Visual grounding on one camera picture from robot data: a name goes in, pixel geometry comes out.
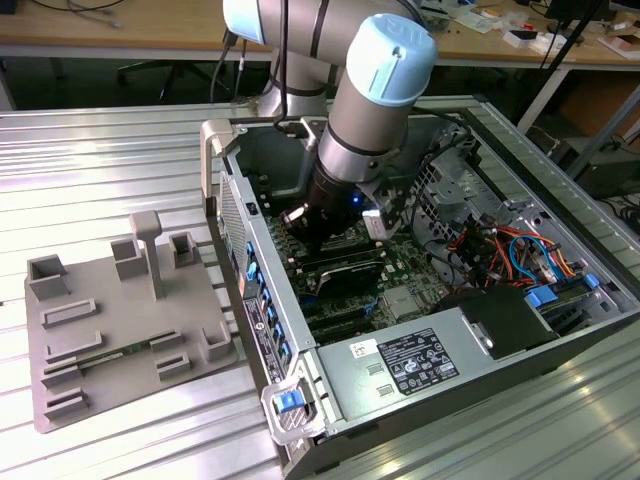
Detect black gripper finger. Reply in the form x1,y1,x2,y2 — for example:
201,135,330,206
319,222,351,255
279,203,321,254

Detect black expansion slot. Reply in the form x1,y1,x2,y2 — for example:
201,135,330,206
309,317,376,341
302,302,374,324

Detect black graphics card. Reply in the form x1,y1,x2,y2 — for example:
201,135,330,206
314,258,387,301

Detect green motherboard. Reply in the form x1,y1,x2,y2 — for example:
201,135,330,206
259,184,476,346

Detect silver chipset heatsink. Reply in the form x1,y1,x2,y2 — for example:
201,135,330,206
383,287,427,321

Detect metal drive cage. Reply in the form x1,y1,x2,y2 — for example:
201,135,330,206
407,117,506,246

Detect white sticker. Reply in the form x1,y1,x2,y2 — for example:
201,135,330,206
348,336,380,359

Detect grey power supply unit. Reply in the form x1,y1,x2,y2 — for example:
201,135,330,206
315,305,501,422

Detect black power supply label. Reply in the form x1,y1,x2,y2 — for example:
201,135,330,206
375,327,460,397

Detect blue case latch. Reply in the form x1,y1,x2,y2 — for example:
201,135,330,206
273,392,304,416

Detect grey parts rack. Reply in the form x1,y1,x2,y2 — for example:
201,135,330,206
23,209,240,435

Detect blue disk carrier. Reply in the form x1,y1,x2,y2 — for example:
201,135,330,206
524,284,562,309

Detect open PC case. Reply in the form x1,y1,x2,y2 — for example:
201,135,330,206
199,104,640,480

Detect green RAM stick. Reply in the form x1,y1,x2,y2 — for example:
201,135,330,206
77,340,154,370

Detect wooden desk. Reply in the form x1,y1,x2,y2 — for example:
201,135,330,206
0,0,640,71

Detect white box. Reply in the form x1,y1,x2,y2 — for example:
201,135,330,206
502,27,554,52

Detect black box under desk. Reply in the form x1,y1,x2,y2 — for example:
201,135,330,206
574,149,640,199

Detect brown tray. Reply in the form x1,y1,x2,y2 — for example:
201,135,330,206
599,33,640,57

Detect grey case handle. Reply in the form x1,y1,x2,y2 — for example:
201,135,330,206
199,118,237,201
260,378,324,446

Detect blue wire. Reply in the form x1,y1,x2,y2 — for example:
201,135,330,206
508,233,559,282

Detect black air duct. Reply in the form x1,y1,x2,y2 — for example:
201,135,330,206
432,287,562,362

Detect orange wire bundle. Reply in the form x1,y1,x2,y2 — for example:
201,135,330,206
547,242,587,282

